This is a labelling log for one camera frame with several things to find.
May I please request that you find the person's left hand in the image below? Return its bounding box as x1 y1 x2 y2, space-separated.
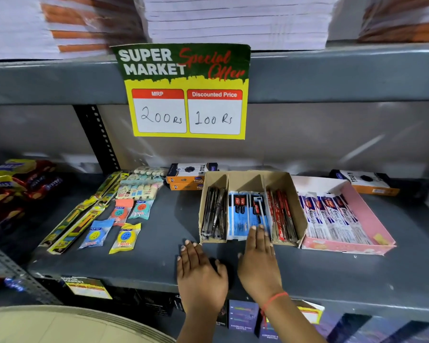
177 239 230 317

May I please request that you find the person's right hand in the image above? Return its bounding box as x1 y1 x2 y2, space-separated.
237 225 285 307

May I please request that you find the person's right forearm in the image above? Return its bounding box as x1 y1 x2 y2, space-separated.
261 296 327 343

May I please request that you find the person's left forearm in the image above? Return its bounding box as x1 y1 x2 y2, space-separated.
176 311 233 343

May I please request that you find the row of blue pen packets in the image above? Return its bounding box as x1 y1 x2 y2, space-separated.
227 191 272 242

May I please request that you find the purple printed box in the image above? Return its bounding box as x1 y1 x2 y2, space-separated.
259 317 280 340
228 299 260 333

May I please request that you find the bundle of black pens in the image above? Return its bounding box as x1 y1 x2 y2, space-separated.
201 186 229 242

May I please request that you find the bundle of red pens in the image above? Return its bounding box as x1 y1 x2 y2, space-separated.
266 189 299 244

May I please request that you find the divided brown cardboard box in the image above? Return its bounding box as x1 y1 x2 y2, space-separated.
199 170 308 247

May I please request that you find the small yellow shelf label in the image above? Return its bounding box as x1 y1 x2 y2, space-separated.
65 278 113 300
296 300 325 325

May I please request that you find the orange black white box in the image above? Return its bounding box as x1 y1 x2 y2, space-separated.
329 169 401 196
166 162 219 185
169 182 205 192

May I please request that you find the row of white pen packets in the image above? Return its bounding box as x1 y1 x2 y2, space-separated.
298 192 375 246

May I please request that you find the teal sharpener packet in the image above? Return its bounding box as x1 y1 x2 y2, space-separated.
128 198 155 221

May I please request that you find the yellow sharpener packet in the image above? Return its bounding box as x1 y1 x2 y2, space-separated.
109 222 142 255

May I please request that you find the pastel eraser strip pack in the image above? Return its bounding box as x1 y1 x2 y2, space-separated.
133 166 169 177
115 185 164 201
119 174 165 188

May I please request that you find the orange sharpener packet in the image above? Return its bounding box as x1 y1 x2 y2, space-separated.
109 198 135 227

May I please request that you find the blue sharpener packet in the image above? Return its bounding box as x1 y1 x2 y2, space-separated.
78 218 115 250

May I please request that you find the yellow green long packet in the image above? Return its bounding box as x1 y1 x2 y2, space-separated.
38 199 98 247
94 171 124 201
103 173 130 205
47 203 110 255

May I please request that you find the pink cardboard tray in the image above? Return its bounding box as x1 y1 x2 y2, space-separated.
291 175 397 256

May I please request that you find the beige round container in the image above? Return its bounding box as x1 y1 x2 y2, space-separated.
0 305 176 343

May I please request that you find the black perforated rack upright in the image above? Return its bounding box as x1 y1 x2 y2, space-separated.
73 105 121 174

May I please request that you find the yellow green offer sign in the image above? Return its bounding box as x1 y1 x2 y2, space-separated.
110 43 252 141

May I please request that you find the grey metal shelf rack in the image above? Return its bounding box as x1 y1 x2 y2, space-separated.
0 42 429 343

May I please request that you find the pile of red yellow snack packets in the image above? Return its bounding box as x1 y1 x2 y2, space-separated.
0 158 64 227

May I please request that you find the stack of plain white notebooks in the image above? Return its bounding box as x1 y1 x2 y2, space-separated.
135 0 339 51

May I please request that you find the stack of brown-spined wrapped notebooks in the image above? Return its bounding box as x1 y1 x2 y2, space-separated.
357 0 429 44

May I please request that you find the stack of orange-spined white notebooks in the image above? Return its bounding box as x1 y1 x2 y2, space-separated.
0 0 144 62

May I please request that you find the red thread bracelet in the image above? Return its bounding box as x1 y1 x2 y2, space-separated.
259 292 289 317

